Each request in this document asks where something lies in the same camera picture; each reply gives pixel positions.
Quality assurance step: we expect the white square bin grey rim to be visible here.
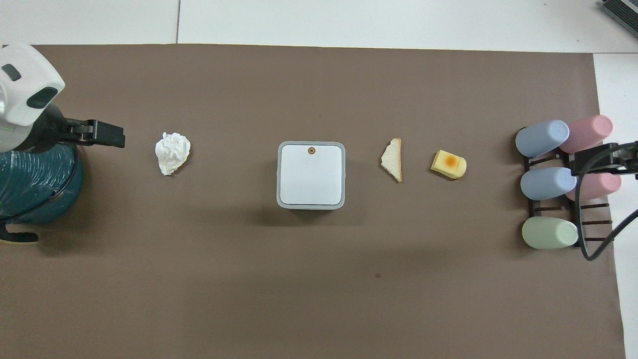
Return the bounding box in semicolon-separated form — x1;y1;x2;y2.
277;141;346;210

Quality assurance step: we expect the pink plastic cup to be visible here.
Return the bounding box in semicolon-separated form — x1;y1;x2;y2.
560;115;614;154
566;172;623;201

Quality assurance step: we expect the grey device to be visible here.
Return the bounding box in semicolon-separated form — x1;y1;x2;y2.
600;0;638;31

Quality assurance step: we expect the black cup rack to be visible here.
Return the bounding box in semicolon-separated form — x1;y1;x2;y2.
522;143;615;250

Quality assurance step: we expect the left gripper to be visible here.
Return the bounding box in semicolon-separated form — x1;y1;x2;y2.
19;103;83;153

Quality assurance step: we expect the crumpled white tissue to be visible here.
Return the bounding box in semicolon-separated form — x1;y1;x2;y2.
155;132;191;176

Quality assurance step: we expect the black cable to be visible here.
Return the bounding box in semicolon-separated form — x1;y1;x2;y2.
575;142;638;262

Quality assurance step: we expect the yellow toy bread block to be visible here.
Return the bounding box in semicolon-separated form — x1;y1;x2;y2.
431;150;468;180

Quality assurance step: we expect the blue plastic cup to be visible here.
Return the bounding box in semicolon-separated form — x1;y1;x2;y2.
515;120;570;158
520;167;578;201

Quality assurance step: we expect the pale green plastic cup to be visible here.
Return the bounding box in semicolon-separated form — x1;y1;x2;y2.
521;216;579;250

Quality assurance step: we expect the triangular bread slice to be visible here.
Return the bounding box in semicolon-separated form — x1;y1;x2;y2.
381;138;403;183

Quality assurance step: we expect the teal round container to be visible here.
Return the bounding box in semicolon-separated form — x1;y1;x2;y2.
0;144;84;224

